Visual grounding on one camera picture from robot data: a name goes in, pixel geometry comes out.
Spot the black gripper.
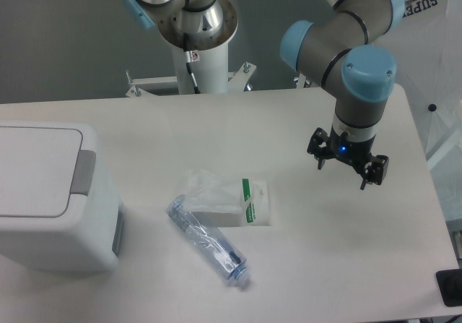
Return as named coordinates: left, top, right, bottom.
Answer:
left=307, top=124, right=389, bottom=190

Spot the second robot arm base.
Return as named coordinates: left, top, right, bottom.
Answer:
left=121, top=0, right=238, bottom=51

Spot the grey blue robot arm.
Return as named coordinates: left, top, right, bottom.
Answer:
left=280, top=0, right=405, bottom=186

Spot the white trash can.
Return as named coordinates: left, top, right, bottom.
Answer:
left=1, top=120, right=125, bottom=272

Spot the white green plastic package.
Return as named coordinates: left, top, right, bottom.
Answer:
left=180, top=170, right=270, bottom=227

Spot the clear plastic bottle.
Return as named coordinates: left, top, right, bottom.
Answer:
left=166, top=194, right=251, bottom=288

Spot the black device at edge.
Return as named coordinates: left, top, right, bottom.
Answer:
left=436, top=269, right=461, bottom=307

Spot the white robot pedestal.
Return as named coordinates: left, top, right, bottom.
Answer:
left=126, top=37, right=257, bottom=97

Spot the black cable on pedestal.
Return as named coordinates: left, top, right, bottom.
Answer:
left=182, top=33, right=201, bottom=95

